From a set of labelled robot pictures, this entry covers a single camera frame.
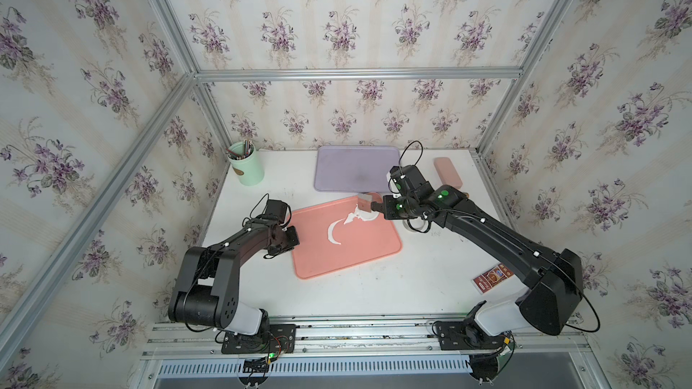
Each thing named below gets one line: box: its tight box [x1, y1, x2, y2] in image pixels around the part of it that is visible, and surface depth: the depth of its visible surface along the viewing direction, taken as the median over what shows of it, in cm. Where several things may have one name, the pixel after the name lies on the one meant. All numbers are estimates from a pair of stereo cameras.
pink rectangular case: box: [433, 156, 464, 190], surface depth 114 cm
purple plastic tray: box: [313, 145, 401, 193], surface depth 118 cm
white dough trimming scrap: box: [327, 204, 380, 245], surface depth 99 cm
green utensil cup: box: [227, 140, 265, 187], surface depth 104 cm
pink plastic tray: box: [291, 196, 403, 279], surface depth 95 cm
